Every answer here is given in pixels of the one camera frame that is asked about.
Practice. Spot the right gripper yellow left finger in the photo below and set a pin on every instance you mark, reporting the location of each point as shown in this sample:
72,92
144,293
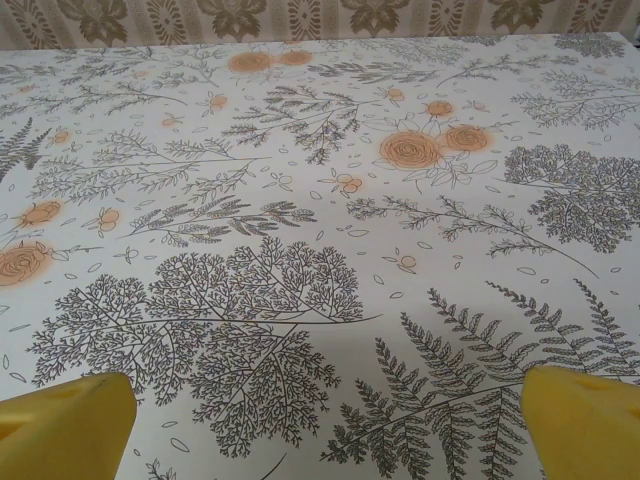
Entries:
65,430

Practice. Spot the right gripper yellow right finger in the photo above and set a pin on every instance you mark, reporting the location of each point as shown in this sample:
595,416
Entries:
585,430

